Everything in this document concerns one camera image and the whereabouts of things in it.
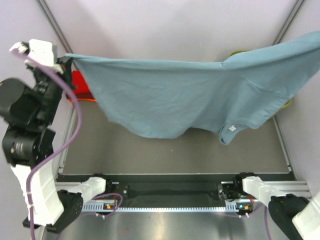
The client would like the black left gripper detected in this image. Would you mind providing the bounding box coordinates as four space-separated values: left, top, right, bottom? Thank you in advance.
24 55 76 127

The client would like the corner aluminium profile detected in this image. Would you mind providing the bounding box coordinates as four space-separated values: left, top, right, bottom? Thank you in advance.
272 0 306 45
35 0 73 53

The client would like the olive green plastic basket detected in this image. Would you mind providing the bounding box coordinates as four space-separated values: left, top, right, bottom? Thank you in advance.
228 49 294 118

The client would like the left corner aluminium profile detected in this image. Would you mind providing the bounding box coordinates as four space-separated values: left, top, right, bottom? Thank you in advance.
35 0 73 53

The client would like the aluminium front frame rail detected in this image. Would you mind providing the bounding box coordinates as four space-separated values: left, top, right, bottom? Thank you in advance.
55 181 312 199

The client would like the light blue t shirt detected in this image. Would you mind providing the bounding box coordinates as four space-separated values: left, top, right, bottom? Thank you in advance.
69 31 320 145

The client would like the right corner aluminium profile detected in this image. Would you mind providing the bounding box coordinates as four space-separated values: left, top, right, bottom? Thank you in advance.
272 0 306 45

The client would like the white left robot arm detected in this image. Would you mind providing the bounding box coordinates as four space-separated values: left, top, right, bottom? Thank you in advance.
0 67 114 234

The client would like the slotted grey cable duct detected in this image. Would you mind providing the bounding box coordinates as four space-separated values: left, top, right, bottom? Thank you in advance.
81 201 253 213

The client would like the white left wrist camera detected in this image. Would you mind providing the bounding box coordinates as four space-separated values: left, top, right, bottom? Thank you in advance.
9 39 63 74

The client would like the folded orange t shirt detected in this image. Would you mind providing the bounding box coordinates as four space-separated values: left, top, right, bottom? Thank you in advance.
76 94 97 103

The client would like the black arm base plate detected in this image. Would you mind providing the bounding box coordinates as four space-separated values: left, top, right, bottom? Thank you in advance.
110 182 247 201

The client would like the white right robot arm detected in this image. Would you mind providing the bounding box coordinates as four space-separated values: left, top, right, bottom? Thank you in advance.
232 172 320 240

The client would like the folded red t shirt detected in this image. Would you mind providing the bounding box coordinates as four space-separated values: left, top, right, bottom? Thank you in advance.
72 70 91 95

